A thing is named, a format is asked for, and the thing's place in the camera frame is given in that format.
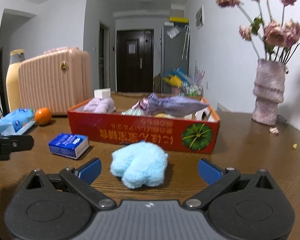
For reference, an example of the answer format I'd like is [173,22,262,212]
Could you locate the pink ribbed suitcase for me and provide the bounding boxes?
[18,47,93,115]

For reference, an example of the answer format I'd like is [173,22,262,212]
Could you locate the small blue box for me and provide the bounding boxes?
[48,133,89,160]

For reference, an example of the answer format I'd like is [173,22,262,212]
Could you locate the orange fruit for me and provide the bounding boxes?
[34,107,52,126]

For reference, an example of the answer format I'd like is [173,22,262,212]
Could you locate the red cardboard box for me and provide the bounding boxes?
[68,92,221,154]

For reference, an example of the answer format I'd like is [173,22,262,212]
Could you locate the dried pink roses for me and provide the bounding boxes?
[215,0,300,65]

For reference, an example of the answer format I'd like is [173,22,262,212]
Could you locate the white rectangular block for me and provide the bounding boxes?
[94,88,111,100]

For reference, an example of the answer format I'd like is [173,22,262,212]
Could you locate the yellow white plush toy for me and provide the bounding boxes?
[155,113,175,119]

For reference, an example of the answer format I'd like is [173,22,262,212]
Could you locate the pink textured vase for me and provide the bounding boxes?
[252,59,285,126]

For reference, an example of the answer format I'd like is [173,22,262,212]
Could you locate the light blue plush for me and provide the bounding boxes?
[110,141,168,189]

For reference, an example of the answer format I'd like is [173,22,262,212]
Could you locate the fallen rose petal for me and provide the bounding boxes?
[269,127,280,135]

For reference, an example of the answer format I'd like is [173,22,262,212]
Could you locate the grey refrigerator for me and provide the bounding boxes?
[161,22,190,94]

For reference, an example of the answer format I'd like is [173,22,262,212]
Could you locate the iridescent plastic bag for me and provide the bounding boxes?
[121,108,145,116]

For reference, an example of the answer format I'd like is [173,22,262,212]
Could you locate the yellow box on fridge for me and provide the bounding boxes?
[169,17,189,24]

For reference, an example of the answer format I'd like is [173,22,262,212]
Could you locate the lilac fluffy towel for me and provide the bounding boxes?
[83,98,116,113]

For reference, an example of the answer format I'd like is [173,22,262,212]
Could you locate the purple drawstring pouch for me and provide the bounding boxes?
[142,93,209,118]

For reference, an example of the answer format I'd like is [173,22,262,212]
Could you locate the cream thermos jug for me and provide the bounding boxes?
[6,49,25,112]

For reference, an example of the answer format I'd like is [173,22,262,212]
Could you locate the wire trolley with bottles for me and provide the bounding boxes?
[180,83,204,97]

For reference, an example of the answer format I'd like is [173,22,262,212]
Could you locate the blue tissue pack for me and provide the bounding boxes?
[0,108,36,136]

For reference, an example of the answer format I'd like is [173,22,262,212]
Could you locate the dark entrance door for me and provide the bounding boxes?
[116,29,154,93]

